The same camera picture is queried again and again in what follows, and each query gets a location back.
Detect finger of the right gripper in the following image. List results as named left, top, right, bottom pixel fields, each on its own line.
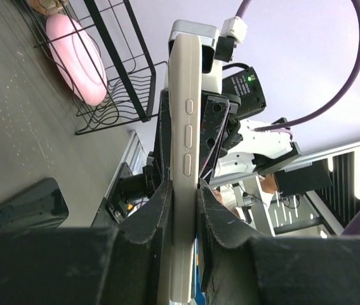
left=199, top=95, right=230, bottom=181
left=153, top=90, right=171, bottom=189

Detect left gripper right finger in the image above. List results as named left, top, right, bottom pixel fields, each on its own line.
left=199, top=180, right=360, bottom=304

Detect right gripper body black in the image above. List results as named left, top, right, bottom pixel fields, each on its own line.
left=220, top=93, right=243, bottom=156

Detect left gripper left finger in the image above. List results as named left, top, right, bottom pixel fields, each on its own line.
left=0, top=181, right=173, bottom=304

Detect beige phone case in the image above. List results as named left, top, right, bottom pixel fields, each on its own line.
left=168, top=34, right=202, bottom=303

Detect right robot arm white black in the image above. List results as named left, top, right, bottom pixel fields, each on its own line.
left=150, top=63, right=300, bottom=189

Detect black smartphone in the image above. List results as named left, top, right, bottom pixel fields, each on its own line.
left=0, top=178, right=69, bottom=229

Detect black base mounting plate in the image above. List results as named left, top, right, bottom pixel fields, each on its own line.
left=90, top=161, right=155, bottom=228

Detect pink plate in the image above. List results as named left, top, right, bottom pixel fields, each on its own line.
left=46, top=14, right=107, bottom=106

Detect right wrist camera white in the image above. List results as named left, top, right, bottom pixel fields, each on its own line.
left=166, top=19, right=249, bottom=95

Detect black wire basket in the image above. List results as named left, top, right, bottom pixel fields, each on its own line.
left=15, top=1, right=157, bottom=135

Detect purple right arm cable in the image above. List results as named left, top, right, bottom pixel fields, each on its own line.
left=234, top=0, right=360, bottom=133

